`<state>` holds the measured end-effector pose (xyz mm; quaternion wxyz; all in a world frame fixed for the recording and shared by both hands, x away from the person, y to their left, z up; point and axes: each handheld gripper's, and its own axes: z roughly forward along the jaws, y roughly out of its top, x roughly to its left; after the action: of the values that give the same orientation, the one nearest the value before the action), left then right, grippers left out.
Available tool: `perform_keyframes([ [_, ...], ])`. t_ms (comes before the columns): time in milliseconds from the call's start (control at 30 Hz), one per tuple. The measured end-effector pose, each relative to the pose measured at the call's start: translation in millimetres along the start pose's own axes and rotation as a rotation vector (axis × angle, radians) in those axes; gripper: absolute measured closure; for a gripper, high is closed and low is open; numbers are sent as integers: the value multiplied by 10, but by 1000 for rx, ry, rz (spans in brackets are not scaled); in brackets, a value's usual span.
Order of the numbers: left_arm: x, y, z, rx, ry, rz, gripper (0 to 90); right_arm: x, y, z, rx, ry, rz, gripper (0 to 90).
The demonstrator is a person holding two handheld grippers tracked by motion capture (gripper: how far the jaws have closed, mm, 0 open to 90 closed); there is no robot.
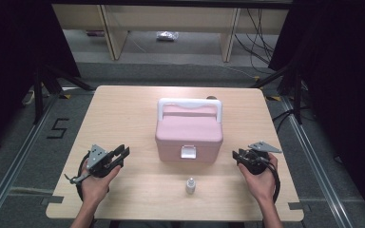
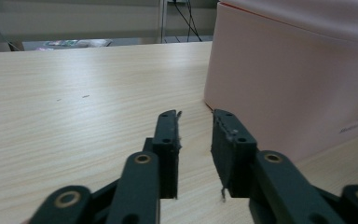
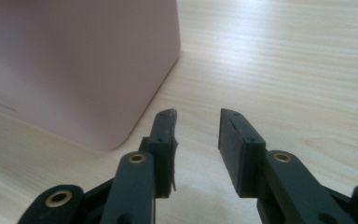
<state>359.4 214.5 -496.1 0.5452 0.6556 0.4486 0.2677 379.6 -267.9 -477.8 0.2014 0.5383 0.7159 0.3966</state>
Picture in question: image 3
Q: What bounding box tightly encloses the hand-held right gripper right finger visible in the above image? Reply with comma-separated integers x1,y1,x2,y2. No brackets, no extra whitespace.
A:
217,107,267,199

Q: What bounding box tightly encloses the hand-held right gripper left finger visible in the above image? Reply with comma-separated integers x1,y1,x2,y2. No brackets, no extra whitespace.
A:
139,108,179,199

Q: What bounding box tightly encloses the pink storage box with lid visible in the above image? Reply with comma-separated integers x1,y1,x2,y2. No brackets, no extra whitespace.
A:
0,0,181,152

